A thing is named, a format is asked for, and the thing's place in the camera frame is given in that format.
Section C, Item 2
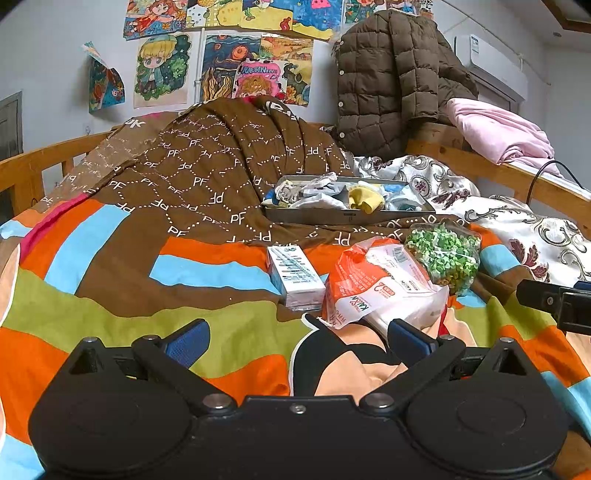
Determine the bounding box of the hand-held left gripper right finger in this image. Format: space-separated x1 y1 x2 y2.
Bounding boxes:
359 318 537 415

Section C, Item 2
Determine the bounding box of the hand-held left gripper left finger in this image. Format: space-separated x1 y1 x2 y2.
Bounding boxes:
58 318 238 415

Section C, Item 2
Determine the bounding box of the white cloth with blue print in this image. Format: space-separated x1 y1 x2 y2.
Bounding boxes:
386 184 424 211

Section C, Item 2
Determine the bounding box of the metal tray with painted bottom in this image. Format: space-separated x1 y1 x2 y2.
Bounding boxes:
262 175 437 226

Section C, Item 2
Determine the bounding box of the light grey cloth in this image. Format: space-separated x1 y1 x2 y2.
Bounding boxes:
290 191 352 211

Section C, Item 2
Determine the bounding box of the orange and white plastic bag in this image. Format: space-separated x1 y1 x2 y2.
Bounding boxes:
321 236 450 340

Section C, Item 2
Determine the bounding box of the silver floral quilt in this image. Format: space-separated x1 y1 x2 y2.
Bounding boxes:
350 154 591 290

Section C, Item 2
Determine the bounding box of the colourful striped blanket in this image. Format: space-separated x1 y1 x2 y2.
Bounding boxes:
0 193 591 480

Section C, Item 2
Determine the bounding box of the clear bag of green stars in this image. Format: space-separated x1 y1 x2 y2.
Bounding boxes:
404 222 482 296

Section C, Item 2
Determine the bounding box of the white and blue milk carton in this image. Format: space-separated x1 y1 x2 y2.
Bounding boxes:
266 244 327 311

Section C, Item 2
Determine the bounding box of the pink blanket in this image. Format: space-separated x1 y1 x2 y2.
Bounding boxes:
445 97 563 179

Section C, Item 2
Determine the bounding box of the brown patterned blanket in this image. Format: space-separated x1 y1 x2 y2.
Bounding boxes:
39 95 463 248

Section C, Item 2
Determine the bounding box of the white air conditioner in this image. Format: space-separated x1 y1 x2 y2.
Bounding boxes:
454 34 530 100

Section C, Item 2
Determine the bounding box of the brown puffer jacket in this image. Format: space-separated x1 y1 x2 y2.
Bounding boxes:
332 10 479 160

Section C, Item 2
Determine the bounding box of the folded colourful paper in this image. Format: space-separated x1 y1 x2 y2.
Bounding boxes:
82 41 126 114

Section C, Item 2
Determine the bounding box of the grey door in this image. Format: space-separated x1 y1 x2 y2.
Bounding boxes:
0 91 24 213

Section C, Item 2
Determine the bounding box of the black cable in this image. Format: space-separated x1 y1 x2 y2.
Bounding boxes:
526 159 587 206

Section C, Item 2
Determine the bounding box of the wooden bed frame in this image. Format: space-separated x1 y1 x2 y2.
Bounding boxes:
0 122 591 219

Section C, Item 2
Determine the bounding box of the group of wall drawings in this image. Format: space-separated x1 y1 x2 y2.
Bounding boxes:
122 0 435 110

